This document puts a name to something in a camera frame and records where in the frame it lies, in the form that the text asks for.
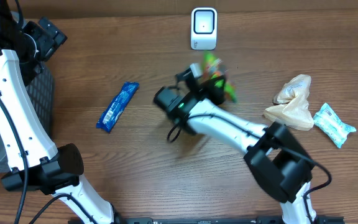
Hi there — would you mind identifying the blue snack packet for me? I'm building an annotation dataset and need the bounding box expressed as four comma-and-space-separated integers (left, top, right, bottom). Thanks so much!
96, 82, 139, 133

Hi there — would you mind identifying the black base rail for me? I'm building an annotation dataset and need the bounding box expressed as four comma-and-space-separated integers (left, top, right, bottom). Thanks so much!
68, 216, 346, 224

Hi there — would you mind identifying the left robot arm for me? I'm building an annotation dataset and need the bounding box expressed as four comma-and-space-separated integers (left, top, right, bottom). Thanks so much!
0, 1, 122, 223

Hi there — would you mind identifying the grey plastic mesh basket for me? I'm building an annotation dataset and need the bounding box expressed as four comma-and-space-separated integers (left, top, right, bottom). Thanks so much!
0, 15, 58, 170

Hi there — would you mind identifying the brown nut snack bag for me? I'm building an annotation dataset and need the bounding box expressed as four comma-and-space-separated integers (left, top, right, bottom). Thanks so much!
264, 74, 314, 131

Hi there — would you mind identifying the teal wipes packet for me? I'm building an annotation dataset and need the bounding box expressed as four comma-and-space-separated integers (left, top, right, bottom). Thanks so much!
313, 103, 357, 148

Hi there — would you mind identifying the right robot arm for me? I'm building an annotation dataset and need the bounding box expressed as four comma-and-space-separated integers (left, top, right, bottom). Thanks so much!
154, 72, 316, 223

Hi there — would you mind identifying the green Haribo candy bag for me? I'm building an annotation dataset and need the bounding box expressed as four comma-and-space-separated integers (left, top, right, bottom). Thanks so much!
201, 51, 237, 103

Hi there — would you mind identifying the white barcode scanner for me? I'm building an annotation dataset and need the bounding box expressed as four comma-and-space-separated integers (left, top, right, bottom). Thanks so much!
190, 7, 218, 50

